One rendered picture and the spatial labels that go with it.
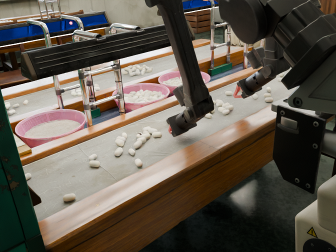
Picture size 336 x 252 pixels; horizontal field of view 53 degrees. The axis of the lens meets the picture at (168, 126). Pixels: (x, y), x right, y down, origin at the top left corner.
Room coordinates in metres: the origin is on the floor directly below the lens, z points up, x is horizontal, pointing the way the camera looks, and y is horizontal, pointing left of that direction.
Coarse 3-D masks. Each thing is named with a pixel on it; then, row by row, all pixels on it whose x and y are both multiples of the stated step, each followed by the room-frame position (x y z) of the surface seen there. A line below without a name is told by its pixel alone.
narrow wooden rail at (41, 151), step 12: (240, 72) 1.72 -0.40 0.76; (252, 72) 1.74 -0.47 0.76; (216, 84) 1.55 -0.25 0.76; (228, 84) 1.61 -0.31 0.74; (144, 108) 1.30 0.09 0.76; (156, 108) 1.31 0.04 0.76; (108, 120) 1.20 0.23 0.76; (120, 120) 1.20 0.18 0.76; (132, 120) 1.22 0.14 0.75; (84, 132) 1.11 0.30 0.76; (96, 132) 1.12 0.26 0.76; (48, 144) 1.03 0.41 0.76; (60, 144) 1.03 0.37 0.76; (72, 144) 1.05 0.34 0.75; (24, 156) 0.96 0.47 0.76; (36, 156) 0.97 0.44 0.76
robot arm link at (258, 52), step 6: (258, 48) 1.18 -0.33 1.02; (246, 54) 1.20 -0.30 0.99; (252, 54) 1.19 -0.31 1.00; (258, 54) 1.17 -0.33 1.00; (264, 54) 1.17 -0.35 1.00; (252, 60) 1.18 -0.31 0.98; (258, 60) 1.17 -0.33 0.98; (252, 66) 1.18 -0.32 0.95; (264, 66) 1.10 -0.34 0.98; (270, 66) 1.09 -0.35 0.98; (264, 72) 1.11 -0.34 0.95; (270, 72) 1.08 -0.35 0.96
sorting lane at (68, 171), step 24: (216, 96) 1.46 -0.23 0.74; (144, 120) 1.24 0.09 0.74; (216, 120) 1.20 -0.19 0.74; (96, 144) 1.06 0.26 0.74; (144, 144) 1.04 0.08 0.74; (168, 144) 1.03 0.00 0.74; (24, 168) 0.93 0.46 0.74; (48, 168) 0.92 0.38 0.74; (72, 168) 0.91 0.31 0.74; (96, 168) 0.90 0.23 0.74; (120, 168) 0.89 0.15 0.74; (48, 192) 0.79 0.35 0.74; (72, 192) 0.78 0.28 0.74; (48, 216) 0.69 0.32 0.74
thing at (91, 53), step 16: (128, 32) 1.12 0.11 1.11; (144, 32) 1.16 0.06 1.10; (160, 32) 1.19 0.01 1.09; (192, 32) 1.27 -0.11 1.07; (48, 48) 0.95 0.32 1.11; (64, 48) 0.97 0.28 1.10; (80, 48) 1.00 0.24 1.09; (96, 48) 1.03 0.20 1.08; (112, 48) 1.05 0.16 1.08; (128, 48) 1.08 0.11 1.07; (144, 48) 1.12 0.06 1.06; (160, 48) 1.17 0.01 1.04; (32, 64) 0.90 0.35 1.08; (48, 64) 0.92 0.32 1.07; (64, 64) 0.94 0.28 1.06; (80, 64) 0.97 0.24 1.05; (96, 64) 1.00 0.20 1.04; (32, 80) 0.88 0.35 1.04
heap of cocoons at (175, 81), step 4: (180, 76) 1.78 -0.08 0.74; (168, 80) 1.72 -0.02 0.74; (172, 80) 1.71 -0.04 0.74; (176, 80) 1.71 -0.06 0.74; (180, 80) 1.73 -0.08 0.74; (204, 80) 1.71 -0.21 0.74; (168, 84) 1.66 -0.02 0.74; (172, 84) 1.65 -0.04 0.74; (176, 84) 1.68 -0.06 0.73; (180, 84) 1.65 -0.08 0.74
